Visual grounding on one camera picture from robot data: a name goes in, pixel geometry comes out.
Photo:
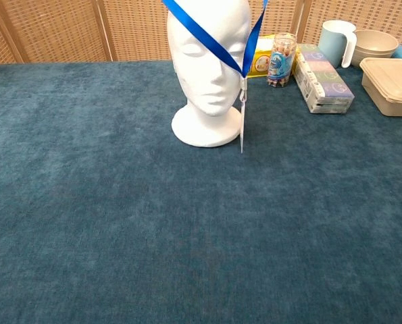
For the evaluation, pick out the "yellow snack box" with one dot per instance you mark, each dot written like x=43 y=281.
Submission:
x=261 y=64

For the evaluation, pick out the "blue table cloth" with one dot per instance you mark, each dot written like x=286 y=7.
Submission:
x=119 y=219

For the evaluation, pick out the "beige bowl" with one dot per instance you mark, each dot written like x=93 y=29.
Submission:
x=376 y=44

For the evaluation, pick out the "wicker folding screen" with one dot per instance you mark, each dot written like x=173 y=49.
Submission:
x=52 y=30

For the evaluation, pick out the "pastel tissue multipack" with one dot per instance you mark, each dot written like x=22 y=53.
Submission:
x=322 y=77

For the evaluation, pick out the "beige lidded lunch box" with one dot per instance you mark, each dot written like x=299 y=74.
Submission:
x=390 y=87

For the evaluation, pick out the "white foam mannequin head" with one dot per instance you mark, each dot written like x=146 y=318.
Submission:
x=200 y=87

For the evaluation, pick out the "clear jar of snacks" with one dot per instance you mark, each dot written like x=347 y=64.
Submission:
x=281 y=60

